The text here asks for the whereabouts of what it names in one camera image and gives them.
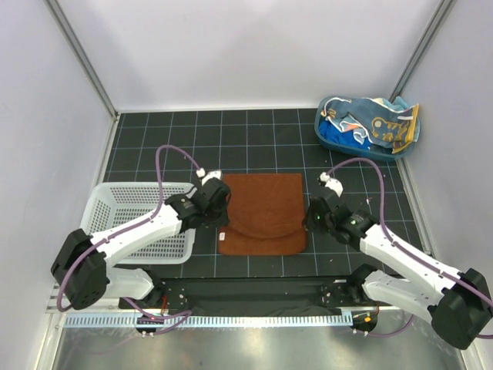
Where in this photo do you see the bright blue cloth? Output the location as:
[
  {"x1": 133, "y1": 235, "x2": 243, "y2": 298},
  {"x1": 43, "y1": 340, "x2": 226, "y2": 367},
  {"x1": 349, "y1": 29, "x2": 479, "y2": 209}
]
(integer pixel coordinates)
[{"x1": 318, "y1": 121, "x2": 371, "y2": 150}]

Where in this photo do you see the slotted cable duct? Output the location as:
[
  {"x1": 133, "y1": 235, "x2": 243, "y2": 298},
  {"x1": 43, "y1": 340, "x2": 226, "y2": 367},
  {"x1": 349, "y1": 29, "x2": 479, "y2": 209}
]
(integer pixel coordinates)
[{"x1": 64, "y1": 311, "x2": 353, "y2": 329}]

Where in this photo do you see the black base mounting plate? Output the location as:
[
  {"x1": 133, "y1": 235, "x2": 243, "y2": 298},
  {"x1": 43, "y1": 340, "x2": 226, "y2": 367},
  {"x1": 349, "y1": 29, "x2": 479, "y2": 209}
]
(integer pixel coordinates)
[{"x1": 134, "y1": 276, "x2": 375, "y2": 317}]

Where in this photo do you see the aluminium frame post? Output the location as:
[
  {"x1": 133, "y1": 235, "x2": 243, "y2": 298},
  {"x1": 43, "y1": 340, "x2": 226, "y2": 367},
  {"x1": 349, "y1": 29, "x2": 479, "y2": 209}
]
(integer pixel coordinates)
[
  {"x1": 389, "y1": 0, "x2": 457, "y2": 101},
  {"x1": 43, "y1": 0, "x2": 118, "y2": 120}
]

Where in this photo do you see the aluminium front rail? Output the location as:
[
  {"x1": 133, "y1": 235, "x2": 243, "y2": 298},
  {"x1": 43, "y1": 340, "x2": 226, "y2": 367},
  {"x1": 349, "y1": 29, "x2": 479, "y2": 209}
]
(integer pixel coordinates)
[{"x1": 45, "y1": 284, "x2": 59, "y2": 314}]

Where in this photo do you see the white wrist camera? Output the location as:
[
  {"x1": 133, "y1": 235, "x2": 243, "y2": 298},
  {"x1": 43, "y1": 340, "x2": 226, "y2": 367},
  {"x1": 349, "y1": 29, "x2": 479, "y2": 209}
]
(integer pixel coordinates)
[
  {"x1": 318, "y1": 172, "x2": 344, "y2": 197},
  {"x1": 196, "y1": 168, "x2": 223, "y2": 186}
]

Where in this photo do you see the right aluminium frame post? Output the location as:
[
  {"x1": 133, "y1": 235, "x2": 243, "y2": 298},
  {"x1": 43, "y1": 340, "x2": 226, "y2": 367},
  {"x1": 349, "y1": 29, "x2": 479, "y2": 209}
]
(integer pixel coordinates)
[{"x1": 389, "y1": 0, "x2": 457, "y2": 101}]

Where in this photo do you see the brown towel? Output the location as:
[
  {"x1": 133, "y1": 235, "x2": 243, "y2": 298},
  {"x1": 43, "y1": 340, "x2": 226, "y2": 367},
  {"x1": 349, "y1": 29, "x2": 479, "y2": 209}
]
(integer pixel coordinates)
[{"x1": 218, "y1": 173, "x2": 307, "y2": 257}]

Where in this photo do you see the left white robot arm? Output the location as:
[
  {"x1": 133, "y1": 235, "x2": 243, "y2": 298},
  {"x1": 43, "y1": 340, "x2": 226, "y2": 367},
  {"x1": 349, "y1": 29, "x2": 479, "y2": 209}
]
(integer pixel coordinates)
[{"x1": 51, "y1": 177, "x2": 231, "y2": 312}]

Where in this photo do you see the blue plastic tub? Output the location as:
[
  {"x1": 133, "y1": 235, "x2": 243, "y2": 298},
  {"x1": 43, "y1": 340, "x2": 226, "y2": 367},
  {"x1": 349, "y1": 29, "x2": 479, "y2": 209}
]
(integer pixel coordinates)
[{"x1": 314, "y1": 96, "x2": 419, "y2": 162}]

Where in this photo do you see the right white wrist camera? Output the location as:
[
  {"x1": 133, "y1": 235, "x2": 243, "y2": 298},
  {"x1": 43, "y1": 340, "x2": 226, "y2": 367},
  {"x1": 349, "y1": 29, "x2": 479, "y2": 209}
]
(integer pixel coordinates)
[{"x1": 318, "y1": 172, "x2": 344, "y2": 197}]

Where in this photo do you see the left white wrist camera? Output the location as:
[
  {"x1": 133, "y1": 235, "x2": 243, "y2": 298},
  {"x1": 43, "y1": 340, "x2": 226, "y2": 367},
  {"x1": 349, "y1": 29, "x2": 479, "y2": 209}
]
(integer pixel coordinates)
[{"x1": 196, "y1": 168, "x2": 223, "y2": 186}]

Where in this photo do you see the left aluminium frame post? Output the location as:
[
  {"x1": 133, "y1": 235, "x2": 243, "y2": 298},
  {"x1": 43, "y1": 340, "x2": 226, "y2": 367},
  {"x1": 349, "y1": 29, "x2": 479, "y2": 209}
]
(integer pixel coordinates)
[{"x1": 43, "y1": 0, "x2": 118, "y2": 120}]

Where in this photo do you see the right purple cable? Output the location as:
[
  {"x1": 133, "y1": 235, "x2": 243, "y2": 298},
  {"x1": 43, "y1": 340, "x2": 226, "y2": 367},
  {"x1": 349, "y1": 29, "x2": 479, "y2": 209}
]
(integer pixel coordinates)
[{"x1": 318, "y1": 156, "x2": 493, "y2": 340}]

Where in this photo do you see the white perforated plastic basket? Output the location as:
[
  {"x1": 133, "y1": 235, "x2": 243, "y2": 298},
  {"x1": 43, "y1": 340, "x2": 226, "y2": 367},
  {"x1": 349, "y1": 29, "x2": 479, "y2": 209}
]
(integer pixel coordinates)
[{"x1": 80, "y1": 182, "x2": 196, "y2": 264}]

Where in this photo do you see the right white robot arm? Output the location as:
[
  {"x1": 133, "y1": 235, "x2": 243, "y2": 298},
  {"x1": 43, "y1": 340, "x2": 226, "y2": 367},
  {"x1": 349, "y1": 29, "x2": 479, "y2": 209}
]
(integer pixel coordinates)
[{"x1": 303, "y1": 189, "x2": 492, "y2": 350}]

